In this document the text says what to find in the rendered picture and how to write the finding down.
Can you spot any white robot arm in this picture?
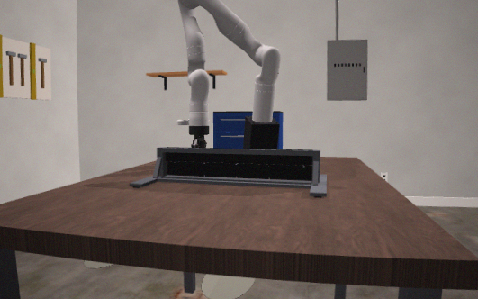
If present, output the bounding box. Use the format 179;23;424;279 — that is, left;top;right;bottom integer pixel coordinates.
177;0;281;126

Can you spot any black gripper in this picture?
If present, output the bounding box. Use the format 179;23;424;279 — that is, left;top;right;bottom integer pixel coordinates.
189;126;209;148

